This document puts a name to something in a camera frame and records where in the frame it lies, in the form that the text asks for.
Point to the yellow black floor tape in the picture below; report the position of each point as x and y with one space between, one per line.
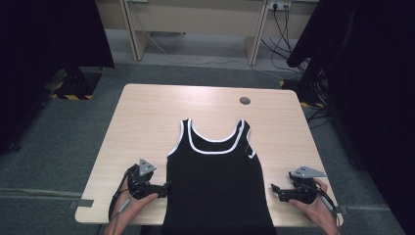
310 104

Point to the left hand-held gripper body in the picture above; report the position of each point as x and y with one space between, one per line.
138 186

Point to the grey tape strip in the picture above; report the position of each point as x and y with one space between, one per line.
342 210
81 203

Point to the white wall socket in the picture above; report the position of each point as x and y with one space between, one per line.
271 4

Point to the person's right hand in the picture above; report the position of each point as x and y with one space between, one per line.
318 212

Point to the dark stand base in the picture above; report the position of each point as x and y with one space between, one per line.
306 91

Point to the black tank top white trim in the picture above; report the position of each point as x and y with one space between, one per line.
212 182

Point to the beige wooden desk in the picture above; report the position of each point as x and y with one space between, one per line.
195 16

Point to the black stand base striped tape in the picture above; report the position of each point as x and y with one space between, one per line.
78 83

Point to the person's left hand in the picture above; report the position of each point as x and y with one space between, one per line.
132 207

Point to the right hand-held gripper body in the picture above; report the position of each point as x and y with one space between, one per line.
305 191

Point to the black curtain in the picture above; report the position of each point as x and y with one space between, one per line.
32 49
375 98

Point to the grey round table grommet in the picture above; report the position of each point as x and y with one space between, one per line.
244 100

